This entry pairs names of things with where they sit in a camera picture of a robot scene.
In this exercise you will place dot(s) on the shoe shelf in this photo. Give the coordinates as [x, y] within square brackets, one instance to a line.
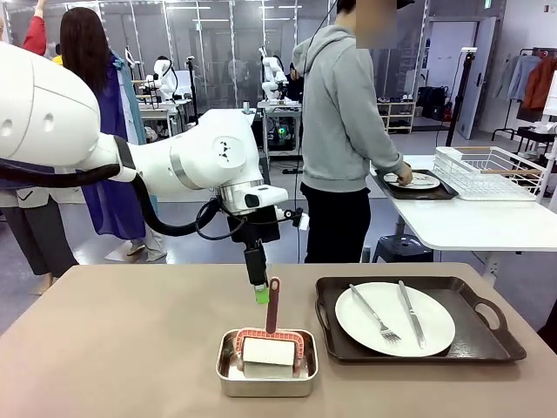
[396, 117]

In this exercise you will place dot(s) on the robot workstation bench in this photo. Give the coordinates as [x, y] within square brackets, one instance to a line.
[152, 114]

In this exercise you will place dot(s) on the white side table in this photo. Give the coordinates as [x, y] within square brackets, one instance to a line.
[478, 222]

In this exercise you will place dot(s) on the white power socket box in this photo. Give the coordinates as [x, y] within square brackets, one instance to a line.
[493, 270]

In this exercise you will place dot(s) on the white open door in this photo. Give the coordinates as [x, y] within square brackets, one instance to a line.
[478, 87]

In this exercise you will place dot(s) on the silver table knife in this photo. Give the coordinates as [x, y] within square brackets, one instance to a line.
[411, 313]

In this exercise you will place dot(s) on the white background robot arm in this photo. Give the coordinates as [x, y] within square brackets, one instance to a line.
[164, 76]
[272, 72]

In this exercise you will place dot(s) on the silver fork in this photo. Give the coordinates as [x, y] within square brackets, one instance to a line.
[367, 305]

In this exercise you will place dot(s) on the grey hanging shirt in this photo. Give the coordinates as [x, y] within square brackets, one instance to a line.
[522, 74]

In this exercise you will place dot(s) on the person right hand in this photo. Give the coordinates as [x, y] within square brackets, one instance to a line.
[405, 174]

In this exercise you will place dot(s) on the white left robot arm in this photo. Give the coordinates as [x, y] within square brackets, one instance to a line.
[43, 109]

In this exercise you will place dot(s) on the background person in black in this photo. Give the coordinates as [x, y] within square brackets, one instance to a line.
[295, 85]

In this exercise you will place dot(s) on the black bags pile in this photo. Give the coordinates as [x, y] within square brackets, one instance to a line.
[431, 102]

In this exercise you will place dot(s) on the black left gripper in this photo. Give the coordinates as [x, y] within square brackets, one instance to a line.
[254, 226]

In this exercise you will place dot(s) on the dark blue plastic stool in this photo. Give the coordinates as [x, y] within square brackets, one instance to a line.
[402, 246]

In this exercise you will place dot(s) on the small metal tray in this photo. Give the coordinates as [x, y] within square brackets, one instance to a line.
[265, 387]

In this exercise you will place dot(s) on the grey workbench frame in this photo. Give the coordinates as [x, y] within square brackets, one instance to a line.
[278, 106]

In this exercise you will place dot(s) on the person right forearm grey sleeve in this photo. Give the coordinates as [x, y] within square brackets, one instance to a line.
[387, 157]

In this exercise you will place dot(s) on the computer with coloured light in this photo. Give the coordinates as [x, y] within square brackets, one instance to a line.
[289, 139]

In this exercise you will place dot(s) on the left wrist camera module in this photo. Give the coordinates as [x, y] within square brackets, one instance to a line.
[304, 222]

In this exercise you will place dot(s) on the white plate with food scraps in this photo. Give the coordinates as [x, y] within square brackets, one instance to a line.
[424, 182]

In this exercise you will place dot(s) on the mannequin with blue cape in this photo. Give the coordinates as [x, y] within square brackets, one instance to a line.
[82, 52]

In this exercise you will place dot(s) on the orange hanging jacket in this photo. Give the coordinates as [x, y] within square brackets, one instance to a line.
[539, 82]

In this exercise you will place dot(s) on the black camera stand pole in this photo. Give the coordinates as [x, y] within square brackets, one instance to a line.
[192, 87]

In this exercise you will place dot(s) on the large white round plate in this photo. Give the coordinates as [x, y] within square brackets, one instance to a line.
[391, 305]

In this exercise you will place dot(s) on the pink lint roller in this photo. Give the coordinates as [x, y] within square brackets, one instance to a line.
[273, 305]

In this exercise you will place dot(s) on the person in grey hoodie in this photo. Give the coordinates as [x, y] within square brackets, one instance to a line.
[330, 109]

